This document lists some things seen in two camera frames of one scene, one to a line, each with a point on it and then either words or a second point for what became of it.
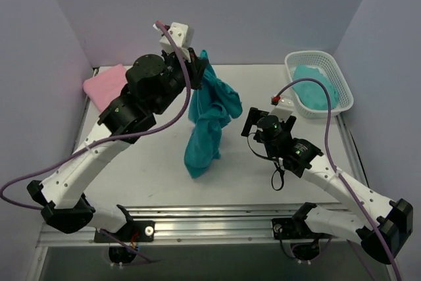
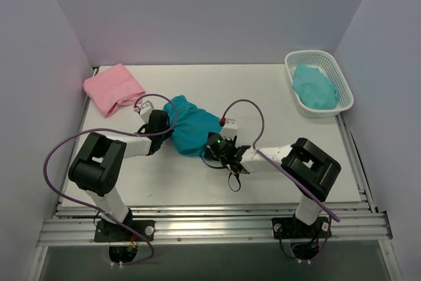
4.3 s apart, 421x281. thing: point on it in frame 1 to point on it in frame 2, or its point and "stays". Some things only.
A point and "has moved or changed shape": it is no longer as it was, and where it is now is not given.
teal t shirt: x=214 y=106 has moved or changed shape
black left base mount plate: x=135 y=231 stays
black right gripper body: x=248 y=121 to x=210 y=151
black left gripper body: x=198 y=70 to x=161 y=123
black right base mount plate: x=288 y=228 stays
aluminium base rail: x=193 y=224 stays
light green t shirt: x=310 y=93 stays
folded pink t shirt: x=101 y=87 stays
